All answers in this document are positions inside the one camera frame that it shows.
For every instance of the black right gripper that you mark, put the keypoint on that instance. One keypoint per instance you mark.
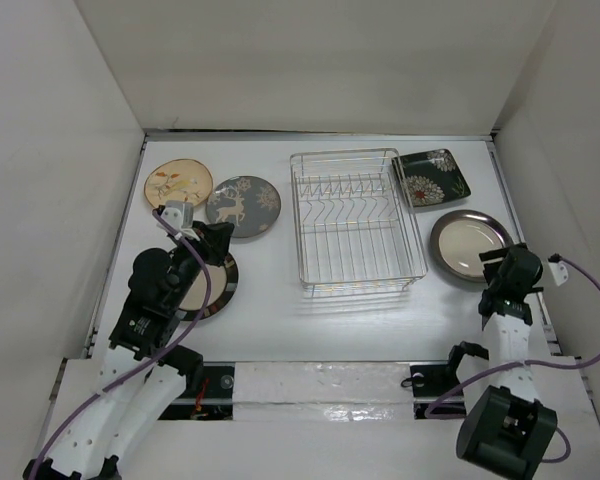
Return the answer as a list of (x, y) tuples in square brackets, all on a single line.
[(494, 254)]

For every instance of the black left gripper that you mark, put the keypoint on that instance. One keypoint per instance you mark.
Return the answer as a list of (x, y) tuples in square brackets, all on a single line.
[(214, 239)]

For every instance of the black square floral plate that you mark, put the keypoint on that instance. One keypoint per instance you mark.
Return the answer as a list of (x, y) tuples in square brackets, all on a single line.
[(431, 178)]

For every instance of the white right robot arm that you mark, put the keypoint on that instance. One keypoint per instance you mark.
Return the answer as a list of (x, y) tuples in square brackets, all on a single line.
[(507, 429)]

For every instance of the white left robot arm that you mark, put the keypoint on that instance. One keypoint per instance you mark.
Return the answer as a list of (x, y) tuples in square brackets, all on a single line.
[(145, 366)]

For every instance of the striped rim cream plate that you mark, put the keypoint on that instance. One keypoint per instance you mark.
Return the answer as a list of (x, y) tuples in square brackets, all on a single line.
[(224, 283)]

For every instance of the grey reindeer plate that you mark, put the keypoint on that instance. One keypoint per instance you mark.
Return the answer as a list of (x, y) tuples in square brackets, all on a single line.
[(252, 204)]

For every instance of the beige bird pattern plate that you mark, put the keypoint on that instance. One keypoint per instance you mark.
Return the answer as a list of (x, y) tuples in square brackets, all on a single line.
[(182, 179)]

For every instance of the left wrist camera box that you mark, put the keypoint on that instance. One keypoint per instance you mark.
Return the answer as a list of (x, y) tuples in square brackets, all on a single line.
[(179, 215)]

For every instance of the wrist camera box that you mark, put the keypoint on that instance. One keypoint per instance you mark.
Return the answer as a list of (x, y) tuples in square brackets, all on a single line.
[(558, 269), (179, 215)]

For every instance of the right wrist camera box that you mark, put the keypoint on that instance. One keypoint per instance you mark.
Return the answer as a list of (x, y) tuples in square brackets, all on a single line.
[(558, 269)]

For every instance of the wire dish rack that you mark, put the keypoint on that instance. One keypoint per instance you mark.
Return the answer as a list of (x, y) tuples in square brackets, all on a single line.
[(355, 227)]

